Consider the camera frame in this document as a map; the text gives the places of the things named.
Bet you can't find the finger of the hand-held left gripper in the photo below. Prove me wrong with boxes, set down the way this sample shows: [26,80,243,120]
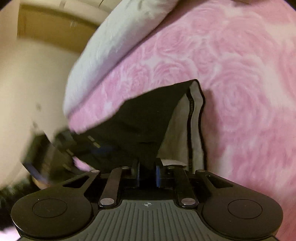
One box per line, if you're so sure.
[54,129,78,160]

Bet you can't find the brown wooden door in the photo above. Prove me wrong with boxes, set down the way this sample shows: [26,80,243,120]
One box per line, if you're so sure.
[17,2,109,54]

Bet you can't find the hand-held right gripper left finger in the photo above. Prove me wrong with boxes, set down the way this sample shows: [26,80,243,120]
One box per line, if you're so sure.
[60,159,141,208]

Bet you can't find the white striped duvet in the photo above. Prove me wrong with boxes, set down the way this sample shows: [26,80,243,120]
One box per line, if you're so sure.
[63,0,183,121]

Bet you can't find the pink floral blanket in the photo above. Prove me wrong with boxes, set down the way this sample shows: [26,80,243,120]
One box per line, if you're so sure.
[67,0,296,241]

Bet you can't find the black garment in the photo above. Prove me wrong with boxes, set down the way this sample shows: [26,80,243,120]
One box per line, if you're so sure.
[68,79,206,174]

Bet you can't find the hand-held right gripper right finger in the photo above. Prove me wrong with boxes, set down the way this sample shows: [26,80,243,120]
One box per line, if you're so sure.
[154,159,234,208]

